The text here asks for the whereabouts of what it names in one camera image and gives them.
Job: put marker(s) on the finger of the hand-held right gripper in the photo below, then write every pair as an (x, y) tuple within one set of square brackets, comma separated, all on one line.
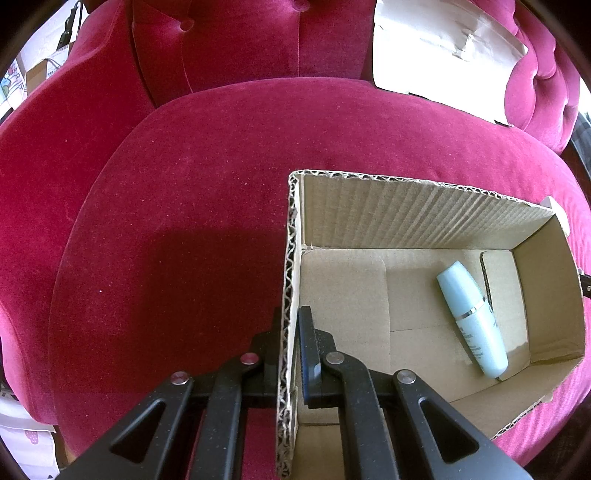
[(587, 285)]

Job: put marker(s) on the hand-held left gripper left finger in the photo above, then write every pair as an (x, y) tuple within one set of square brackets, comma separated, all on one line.
[(263, 364)]

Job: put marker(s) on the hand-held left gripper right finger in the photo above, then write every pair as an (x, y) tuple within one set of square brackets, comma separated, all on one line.
[(305, 350)]

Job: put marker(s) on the light blue bottle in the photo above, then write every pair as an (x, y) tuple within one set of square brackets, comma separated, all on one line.
[(471, 323)]

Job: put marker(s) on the red velvet armchair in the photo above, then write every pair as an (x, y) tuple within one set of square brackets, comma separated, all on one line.
[(184, 230)]

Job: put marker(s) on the pink printed cloth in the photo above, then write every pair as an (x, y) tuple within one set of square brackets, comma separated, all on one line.
[(27, 443)]

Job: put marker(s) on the white paper sheet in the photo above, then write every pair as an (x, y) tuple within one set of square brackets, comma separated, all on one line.
[(415, 55)]

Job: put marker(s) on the small brown cardboard box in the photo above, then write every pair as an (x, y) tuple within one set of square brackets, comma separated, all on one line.
[(44, 71)]

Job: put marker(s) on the cartoon printed wall poster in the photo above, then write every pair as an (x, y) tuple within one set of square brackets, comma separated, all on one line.
[(10, 90)]

